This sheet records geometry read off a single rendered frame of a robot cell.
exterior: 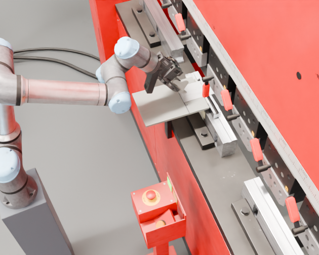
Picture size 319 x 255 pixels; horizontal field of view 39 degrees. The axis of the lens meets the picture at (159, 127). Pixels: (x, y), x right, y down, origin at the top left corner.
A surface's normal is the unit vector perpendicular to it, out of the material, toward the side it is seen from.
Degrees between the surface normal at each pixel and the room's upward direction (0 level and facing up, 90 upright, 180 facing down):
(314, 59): 90
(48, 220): 90
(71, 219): 0
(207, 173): 0
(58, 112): 0
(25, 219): 90
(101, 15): 90
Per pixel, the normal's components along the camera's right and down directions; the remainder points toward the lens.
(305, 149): -0.94, 0.28
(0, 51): 0.56, -0.61
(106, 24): 0.33, 0.73
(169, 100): -0.04, -0.62
